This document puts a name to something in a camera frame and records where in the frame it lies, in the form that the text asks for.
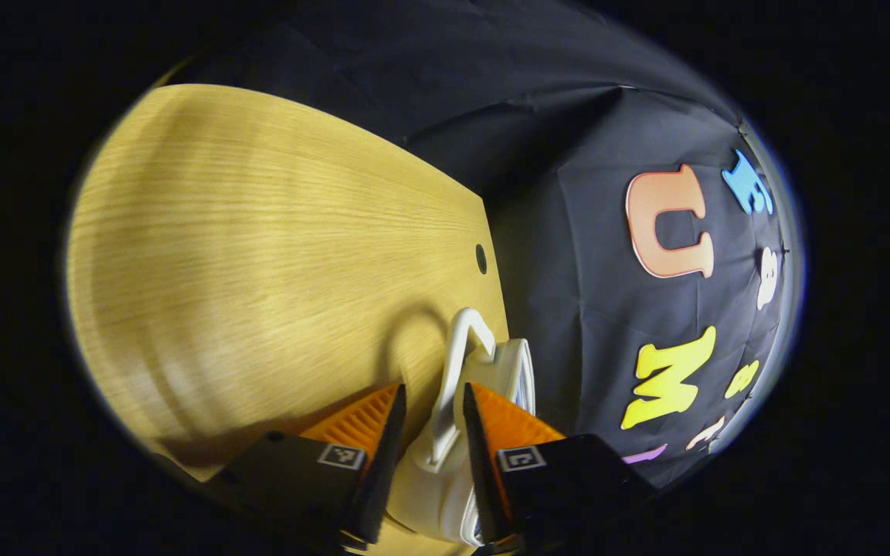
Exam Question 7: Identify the white suitcase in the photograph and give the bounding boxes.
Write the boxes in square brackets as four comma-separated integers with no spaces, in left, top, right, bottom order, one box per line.
[387,307,536,548]

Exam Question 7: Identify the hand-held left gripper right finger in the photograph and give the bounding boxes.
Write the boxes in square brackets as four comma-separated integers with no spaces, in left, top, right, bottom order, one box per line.
[461,381,656,554]

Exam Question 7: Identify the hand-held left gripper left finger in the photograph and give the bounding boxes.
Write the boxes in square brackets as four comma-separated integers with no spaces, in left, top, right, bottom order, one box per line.
[206,382,408,551]

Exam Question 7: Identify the black backdrop cloth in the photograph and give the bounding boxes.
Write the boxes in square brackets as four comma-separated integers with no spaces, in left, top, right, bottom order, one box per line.
[167,0,805,491]

